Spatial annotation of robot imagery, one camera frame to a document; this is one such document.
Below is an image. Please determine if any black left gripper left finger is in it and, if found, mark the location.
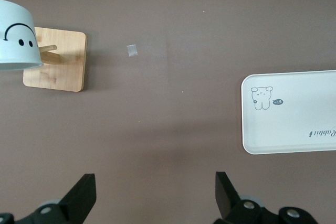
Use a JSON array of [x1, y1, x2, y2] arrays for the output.
[[0, 173, 97, 224]]

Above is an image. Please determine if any white rabbit print tray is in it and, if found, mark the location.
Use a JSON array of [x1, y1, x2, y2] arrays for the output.
[[241, 69, 336, 155]]

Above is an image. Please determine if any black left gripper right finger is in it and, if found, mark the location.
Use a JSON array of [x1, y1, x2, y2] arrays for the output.
[[213, 172, 318, 224]]

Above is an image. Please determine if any wooden cup stand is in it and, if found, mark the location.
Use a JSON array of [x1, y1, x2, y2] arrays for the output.
[[23, 26, 88, 93]]

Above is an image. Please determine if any white smiley face cup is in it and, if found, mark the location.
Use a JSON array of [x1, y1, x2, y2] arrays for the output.
[[0, 0, 44, 71]]

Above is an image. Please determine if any small clear tape piece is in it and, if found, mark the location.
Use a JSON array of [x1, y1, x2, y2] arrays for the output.
[[127, 44, 139, 58]]

